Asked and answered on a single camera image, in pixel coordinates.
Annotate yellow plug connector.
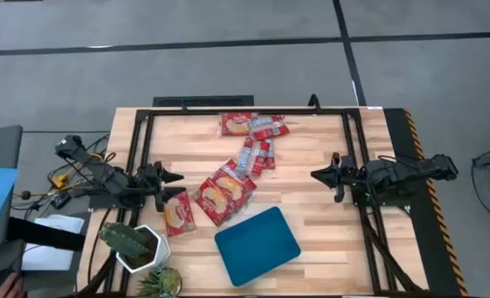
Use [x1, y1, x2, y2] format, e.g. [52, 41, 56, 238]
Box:
[50, 171, 70, 190]

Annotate black hazard striped ramp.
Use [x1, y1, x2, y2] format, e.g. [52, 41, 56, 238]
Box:
[382, 108, 470, 298]

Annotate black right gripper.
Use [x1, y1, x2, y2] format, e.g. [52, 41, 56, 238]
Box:
[310, 151, 356, 204]

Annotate red popcorn bag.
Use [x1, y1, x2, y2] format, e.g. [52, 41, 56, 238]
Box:
[248, 140, 271, 178]
[219, 112, 255, 137]
[218, 158, 258, 210]
[247, 115, 291, 142]
[235, 137, 257, 171]
[162, 190, 198, 238]
[192, 176, 246, 228]
[264, 138, 276, 171]

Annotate cactus in white pot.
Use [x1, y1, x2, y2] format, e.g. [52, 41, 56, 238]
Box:
[98, 222, 172, 276]

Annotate white paper sheets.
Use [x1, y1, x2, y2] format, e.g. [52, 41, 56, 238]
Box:
[21, 214, 86, 272]

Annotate person's hand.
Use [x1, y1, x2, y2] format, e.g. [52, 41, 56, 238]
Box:
[0, 272, 25, 298]

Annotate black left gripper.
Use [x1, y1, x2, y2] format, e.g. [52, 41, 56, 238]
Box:
[136, 161, 187, 213]

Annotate black metal frame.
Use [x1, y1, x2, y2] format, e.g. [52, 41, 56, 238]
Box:
[85, 106, 426, 297]

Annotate tangled black cables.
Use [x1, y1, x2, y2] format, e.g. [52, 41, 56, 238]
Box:
[12, 132, 118, 213]

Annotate blue plastic basket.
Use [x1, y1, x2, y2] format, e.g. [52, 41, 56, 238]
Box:
[214, 205, 303, 288]

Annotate succulent in dark bowl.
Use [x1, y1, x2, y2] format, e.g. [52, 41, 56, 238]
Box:
[137, 265, 184, 298]

